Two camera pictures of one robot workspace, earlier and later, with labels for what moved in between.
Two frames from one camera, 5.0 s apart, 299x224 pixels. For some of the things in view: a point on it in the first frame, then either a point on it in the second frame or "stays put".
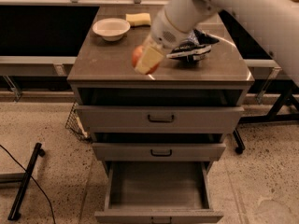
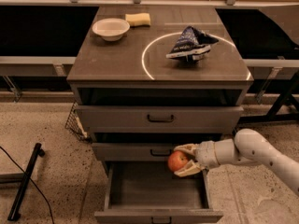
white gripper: [163, 32] → [206, 155]
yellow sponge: [141, 19] stays put
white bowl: [111, 29] stays put
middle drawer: [159, 151] stays put
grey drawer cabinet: [175, 121] stays put
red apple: [135, 56] → [177, 160]
